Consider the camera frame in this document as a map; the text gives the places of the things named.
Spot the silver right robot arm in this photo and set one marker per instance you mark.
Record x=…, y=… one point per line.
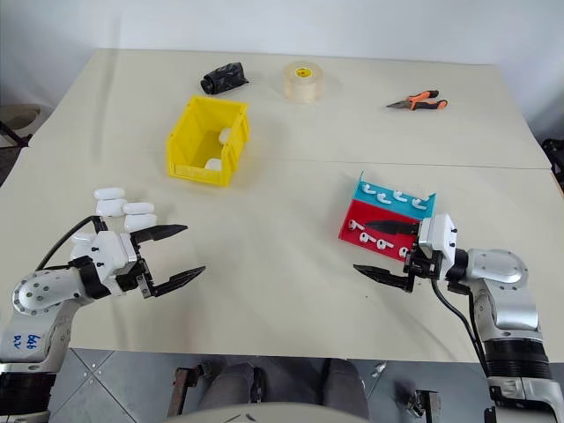
x=506, y=274

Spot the yellow plastic bin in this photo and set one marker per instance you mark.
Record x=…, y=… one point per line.
x=194, y=145

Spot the beige round stool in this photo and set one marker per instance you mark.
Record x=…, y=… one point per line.
x=17, y=115

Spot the blue tray with white earbuds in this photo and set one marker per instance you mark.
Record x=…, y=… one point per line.
x=398, y=207

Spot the black equipment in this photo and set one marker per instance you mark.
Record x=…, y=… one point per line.
x=554, y=154

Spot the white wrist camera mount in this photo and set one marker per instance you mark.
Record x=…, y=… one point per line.
x=440, y=233
x=110, y=255

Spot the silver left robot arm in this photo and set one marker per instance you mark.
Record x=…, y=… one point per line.
x=39, y=291

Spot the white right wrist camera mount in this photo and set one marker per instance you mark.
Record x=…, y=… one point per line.
x=440, y=233

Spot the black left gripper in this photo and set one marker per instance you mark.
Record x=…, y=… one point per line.
x=140, y=277

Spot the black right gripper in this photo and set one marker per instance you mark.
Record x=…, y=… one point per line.
x=425, y=264

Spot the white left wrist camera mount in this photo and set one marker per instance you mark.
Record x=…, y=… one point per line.
x=110, y=255

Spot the black plastic bag roll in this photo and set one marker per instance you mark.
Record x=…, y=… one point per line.
x=224, y=77

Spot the white scrap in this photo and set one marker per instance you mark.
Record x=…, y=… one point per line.
x=379, y=370

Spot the red and blue tray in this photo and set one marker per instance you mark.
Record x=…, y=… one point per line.
x=357, y=211

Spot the clear tape roll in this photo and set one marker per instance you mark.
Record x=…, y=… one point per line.
x=303, y=83

